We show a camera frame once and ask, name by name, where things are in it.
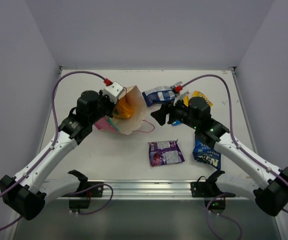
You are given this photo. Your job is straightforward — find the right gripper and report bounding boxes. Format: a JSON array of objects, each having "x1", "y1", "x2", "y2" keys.
[{"x1": 150, "y1": 95, "x2": 199, "y2": 131}]

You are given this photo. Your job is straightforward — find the orange yellow snack packet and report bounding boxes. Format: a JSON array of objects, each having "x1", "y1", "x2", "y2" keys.
[{"x1": 113, "y1": 97, "x2": 134, "y2": 119}]

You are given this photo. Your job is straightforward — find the dark blue snack packet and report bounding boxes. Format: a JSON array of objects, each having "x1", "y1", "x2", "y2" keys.
[{"x1": 142, "y1": 86, "x2": 176, "y2": 107}]

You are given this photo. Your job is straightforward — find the pink beige paper bag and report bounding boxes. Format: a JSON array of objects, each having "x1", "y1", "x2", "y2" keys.
[{"x1": 95, "y1": 85, "x2": 155, "y2": 135}]

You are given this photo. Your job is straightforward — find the purple snack packet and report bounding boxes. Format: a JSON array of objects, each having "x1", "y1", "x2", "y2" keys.
[{"x1": 148, "y1": 140, "x2": 185, "y2": 167}]

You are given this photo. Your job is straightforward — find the dark blue chips bag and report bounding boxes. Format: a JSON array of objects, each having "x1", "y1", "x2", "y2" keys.
[{"x1": 192, "y1": 134, "x2": 222, "y2": 170}]

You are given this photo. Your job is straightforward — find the teal snack packet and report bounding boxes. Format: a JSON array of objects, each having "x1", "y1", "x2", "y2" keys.
[{"x1": 107, "y1": 117, "x2": 120, "y2": 132}]

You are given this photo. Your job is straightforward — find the blue M&M snack packet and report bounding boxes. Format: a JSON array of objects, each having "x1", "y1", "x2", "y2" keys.
[{"x1": 171, "y1": 120, "x2": 181, "y2": 127}]

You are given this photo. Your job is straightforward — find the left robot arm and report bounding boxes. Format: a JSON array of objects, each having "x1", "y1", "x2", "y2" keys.
[{"x1": 0, "y1": 90, "x2": 119, "y2": 221}]

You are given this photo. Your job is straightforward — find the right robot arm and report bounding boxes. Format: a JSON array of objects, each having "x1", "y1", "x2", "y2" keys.
[{"x1": 150, "y1": 97, "x2": 288, "y2": 217}]

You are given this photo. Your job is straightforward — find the left black controller box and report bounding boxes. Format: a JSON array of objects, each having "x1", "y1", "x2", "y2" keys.
[{"x1": 68, "y1": 198, "x2": 90, "y2": 212}]

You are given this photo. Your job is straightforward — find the black controller box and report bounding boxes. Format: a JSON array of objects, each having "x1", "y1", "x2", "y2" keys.
[
  {"x1": 68, "y1": 198, "x2": 90, "y2": 212},
  {"x1": 208, "y1": 198, "x2": 226, "y2": 213}
]

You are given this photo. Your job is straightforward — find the right black controller box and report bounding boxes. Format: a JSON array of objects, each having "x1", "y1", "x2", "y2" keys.
[{"x1": 208, "y1": 198, "x2": 226, "y2": 213}]

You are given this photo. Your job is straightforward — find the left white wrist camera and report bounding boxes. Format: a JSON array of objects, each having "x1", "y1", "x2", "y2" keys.
[{"x1": 102, "y1": 82, "x2": 125, "y2": 103}]

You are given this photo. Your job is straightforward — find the aluminium mounting rail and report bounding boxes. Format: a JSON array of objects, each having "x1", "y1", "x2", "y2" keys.
[{"x1": 83, "y1": 178, "x2": 259, "y2": 198}]

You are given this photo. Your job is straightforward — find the left black base bracket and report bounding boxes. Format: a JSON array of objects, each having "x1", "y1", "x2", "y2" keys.
[{"x1": 67, "y1": 170, "x2": 104, "y2": 198}]

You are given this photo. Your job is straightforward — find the black base bracket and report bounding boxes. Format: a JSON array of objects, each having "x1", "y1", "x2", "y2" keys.
[
  {"x1": 67, "y1": 170, "x2": 104, "y2": 198},
  {"x1": 190, "y1": 170, "x2": 236, "y2": 198}
]

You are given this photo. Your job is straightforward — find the right black base bracket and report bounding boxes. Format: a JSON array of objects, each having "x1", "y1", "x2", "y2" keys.
[{"x1": 190, "y1": 170, "x2": 236, "y2": 198}]

